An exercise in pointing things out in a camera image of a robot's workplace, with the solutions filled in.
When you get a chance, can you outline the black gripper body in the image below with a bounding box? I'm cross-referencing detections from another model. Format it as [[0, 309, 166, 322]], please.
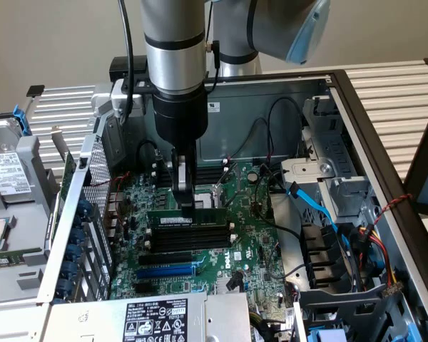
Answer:
[[152, 86, 210, 153]]

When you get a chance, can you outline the green RAM stick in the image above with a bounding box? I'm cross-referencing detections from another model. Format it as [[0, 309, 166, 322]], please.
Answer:
[[146, 207, 227, 228], [0, 254, 26, 269]]

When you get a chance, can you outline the CPU socket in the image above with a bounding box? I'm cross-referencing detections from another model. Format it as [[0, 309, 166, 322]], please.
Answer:
[[194, 190, 220, 211]]

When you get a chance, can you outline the thin metal locking lever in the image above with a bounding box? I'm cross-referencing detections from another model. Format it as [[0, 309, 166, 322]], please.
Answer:
[[156, 149, 173, 179]]

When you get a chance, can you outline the silver socket cover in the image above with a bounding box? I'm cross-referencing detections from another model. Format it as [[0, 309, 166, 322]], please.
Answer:
[[213, 162, 243, 212]]

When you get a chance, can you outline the open grey PC case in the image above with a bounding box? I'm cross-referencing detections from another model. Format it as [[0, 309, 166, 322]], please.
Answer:
[[35, 69, 428, 342]]

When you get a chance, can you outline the long black expansion slot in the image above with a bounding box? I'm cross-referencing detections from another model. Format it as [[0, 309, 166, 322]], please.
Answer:
[[138, 250, 193, 267]]

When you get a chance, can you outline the green motherboard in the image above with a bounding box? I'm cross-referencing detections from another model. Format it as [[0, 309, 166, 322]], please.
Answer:
[[108, 162, 297, 314]]

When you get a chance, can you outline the blue expansion slot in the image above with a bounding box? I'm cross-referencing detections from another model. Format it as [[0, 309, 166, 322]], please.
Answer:
[[135, 265, 196, 281]]

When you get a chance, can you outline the black box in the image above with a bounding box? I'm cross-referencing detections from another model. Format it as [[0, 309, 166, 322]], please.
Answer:
[[108, 56, 149, 83]]

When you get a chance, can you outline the small silver heatsink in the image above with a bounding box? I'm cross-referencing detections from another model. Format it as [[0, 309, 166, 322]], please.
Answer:
[[215, 276, 237, 294]]

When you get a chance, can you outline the short black expansion slot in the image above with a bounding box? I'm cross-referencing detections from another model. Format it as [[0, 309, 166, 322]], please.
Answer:
[[134, 282, 158, 295]]

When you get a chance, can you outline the blue slot retainer knob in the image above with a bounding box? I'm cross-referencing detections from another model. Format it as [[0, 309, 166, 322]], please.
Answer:
[[56, 278, 74, 296], [63, 244, 83, 261], [61, 259, 80, 278], [66, 227, 86, 247], [76, 198, 93, 217]]

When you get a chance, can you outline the green graphics card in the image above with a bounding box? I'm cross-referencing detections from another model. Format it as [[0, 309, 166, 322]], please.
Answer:
[[51, 124, 78, 236]]

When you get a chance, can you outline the silver power supply unit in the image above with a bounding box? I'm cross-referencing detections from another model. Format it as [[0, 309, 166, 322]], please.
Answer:
[[39, 292, 253, 342]]

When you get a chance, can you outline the silver disk bay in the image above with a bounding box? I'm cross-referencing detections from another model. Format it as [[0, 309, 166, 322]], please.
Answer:
[[280, 95, 375, 222]]

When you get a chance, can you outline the black plastic air shroud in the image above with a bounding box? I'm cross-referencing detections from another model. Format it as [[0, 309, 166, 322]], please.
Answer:
[[299, 221, 349, 290]]

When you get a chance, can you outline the grey parts rack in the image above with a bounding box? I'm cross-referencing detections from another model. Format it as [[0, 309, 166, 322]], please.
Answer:
[[0, 135, 63, 307]]

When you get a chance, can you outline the blue disk caddy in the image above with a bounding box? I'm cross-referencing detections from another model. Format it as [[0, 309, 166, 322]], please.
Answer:
[[12, 104, 32, 138]]

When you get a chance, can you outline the silver hard disk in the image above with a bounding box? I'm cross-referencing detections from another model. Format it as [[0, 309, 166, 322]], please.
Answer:
[[0, 117, 35, 204]]

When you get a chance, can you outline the dark framed side panel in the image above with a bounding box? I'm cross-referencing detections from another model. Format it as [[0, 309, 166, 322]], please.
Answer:
[[403, 83, 428, 217]]

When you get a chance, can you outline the looped black wire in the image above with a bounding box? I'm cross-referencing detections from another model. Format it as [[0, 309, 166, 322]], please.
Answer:
[[136, 140, 158, 177]]

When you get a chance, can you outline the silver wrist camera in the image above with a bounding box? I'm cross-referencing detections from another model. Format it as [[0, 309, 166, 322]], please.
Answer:
[[110, 78, 148, 118]]

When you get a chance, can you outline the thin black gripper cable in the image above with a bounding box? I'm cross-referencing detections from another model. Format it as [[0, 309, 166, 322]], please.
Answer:
[[204, 0, 223, 94]]

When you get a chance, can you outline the thin red wire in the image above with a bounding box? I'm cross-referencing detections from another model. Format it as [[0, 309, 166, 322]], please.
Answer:
[[86, 172, 132, 229]]

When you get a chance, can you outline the thick black camera cable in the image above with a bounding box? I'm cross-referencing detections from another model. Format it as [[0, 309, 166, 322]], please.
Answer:
[[116, 0, 136, 125]]

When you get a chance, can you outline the thin black fan wire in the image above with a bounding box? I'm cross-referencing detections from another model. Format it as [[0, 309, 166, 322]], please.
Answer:
[[226, 96, 305, 161]]

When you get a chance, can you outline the curved black wire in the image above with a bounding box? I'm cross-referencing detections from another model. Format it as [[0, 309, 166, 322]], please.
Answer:
[[254, 169, 304, 239]]

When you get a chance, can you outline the blue flat wire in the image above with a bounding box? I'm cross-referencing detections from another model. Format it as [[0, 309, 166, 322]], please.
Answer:
[[286, 180, 352, 250]]

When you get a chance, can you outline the yellow power wire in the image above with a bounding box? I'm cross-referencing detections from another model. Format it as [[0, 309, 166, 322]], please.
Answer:
[[369, 230, 399, 282]]

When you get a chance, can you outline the blue plastic bracket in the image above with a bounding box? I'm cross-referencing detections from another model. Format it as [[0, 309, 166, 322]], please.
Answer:
[[307, 327, 347, 342]]

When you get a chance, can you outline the red power wire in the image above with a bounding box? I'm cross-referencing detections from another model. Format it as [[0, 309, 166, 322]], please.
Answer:
[[360, 234, 395, 284]]

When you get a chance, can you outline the twisted red black wire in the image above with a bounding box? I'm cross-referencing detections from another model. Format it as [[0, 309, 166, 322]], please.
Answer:
[[372, 193, 414, 226]]

